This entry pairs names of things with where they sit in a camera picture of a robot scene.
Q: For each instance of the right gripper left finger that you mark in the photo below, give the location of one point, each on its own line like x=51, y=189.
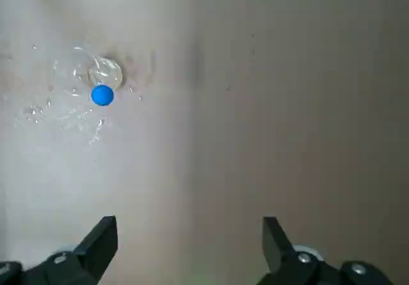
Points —
x=80, y=266

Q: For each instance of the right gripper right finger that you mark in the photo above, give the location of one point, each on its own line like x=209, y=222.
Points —
x=287, y=262

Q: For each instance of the glass pipette with blue bulb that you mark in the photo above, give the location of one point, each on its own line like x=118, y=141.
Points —
x=102, y=95

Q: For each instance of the clear glass beaker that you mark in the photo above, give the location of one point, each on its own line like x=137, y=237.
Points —
x=112, y=74

